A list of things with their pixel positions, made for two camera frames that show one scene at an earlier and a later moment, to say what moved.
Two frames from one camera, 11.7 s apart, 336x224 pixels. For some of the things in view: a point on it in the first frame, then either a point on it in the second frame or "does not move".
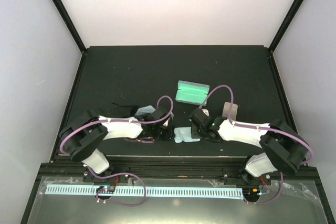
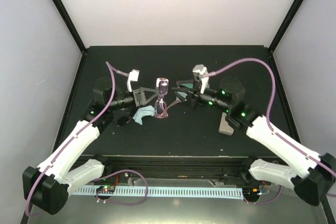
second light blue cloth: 143,110 does not move
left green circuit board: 106,189 does not move
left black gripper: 168,135 -> 138,96
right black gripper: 194,133 -> 195,92
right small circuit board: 251,193 does not move
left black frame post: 62,9 does not move
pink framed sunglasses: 148,139 -> 160,107
